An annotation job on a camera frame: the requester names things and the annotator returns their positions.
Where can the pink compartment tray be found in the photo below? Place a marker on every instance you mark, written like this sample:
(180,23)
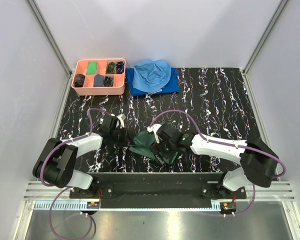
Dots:
(88,89)

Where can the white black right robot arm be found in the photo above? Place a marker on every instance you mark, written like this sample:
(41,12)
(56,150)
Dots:
(257,162)

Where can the blue folded cloth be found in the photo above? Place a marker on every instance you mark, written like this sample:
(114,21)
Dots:
(171,87)

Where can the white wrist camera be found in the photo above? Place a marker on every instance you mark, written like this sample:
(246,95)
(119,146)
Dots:
(121,121)
(153,130)

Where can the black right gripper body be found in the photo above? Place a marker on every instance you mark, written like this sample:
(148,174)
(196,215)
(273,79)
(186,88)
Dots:
(169,146)

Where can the black blue rolled sock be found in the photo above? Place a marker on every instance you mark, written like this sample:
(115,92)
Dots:
(119,67)

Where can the dark green cloth napkin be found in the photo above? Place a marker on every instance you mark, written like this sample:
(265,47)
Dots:
(144,141)

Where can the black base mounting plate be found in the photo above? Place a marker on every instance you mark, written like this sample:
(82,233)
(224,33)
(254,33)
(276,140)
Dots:
(155,191)

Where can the black patterned rolled sock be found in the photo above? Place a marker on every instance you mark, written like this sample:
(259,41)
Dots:
(108,81)

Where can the black yellow rolled sock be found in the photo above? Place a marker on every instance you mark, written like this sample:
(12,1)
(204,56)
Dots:
(110,69)

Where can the grey folded cloth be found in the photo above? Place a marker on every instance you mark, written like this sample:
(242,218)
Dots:
(98,81)

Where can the light blue bucket hat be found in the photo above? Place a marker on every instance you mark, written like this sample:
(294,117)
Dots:
(151,75)

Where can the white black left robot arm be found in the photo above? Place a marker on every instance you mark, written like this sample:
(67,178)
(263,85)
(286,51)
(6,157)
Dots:
(55,166)

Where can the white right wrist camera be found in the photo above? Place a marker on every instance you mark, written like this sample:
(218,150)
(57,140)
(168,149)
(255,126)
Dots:
(153,130)

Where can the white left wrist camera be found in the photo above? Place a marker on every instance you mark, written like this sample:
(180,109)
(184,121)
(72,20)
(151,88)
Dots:
(121,121)

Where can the black marble pattern mat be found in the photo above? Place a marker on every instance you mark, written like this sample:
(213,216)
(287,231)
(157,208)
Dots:
(216,98)

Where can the dark rolled sock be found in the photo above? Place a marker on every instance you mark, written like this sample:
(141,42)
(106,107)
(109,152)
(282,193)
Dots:
(79,80)

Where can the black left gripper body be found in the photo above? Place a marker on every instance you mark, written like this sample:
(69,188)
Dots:
(116,136)

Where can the green rolled cloth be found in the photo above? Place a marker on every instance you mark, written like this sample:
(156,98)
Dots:
(92,68)

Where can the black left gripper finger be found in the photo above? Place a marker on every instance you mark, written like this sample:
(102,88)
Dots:
(131,144)
(124,137)

